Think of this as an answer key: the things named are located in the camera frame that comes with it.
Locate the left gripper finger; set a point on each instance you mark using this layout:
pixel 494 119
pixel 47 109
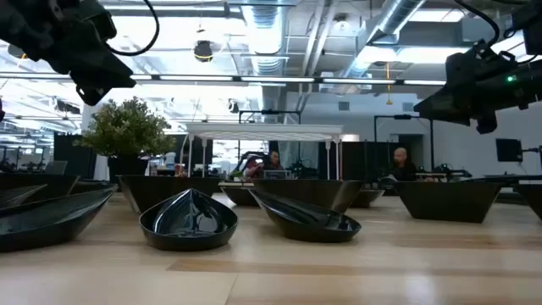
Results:
pixel 108 74
pixel 91 95

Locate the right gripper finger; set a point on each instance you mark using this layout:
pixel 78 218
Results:
pixel 453 99
pixel 453 117

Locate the large black bowl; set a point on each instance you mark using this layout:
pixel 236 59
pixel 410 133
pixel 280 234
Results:
pixel 51 229

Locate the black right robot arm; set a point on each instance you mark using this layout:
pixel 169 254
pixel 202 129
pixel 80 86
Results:
pixel 529 82

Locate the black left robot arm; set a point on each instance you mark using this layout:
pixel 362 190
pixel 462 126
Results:
pixel 21 25

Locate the black square wavy mini plate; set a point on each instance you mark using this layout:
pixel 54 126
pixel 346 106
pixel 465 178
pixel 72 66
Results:
pixel 449 203
pixel 313 192
pixel 55 181
pixel 531 197
pixel 169 190

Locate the green plant in black pot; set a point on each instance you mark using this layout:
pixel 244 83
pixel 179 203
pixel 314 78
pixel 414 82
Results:
pixel 127 127

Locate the black monitor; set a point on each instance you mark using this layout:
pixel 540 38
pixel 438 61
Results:
pixel 508 150

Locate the black ceiling device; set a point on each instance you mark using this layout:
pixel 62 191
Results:
pixel 203 51
pixel 16 51

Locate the person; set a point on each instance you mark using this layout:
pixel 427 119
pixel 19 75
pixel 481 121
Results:
pixel 400 163
pixel 274 160

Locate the long ceiling light strip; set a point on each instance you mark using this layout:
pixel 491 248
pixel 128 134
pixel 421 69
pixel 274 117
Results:
pixel 275 79

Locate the small grey laptop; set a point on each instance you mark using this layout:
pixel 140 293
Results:
pixel 277 174

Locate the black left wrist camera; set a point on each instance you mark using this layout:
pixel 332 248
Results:
pixel 93 23

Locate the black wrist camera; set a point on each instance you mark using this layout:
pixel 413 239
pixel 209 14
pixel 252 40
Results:
pixel 93 23
pixel 478 59

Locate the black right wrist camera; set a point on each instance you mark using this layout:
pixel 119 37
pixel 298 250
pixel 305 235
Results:
pixel 478 59

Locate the black stand frame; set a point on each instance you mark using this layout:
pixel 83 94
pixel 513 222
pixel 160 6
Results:
pixel 402 116
pixel 271 112

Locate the black aluminium table frame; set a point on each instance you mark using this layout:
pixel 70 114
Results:
pixel 508 178

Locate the smooth silver air duct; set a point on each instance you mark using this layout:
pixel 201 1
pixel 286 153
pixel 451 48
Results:
pixel 400 12

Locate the ribbed silver air duct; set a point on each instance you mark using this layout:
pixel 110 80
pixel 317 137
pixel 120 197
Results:
pixel 267 38

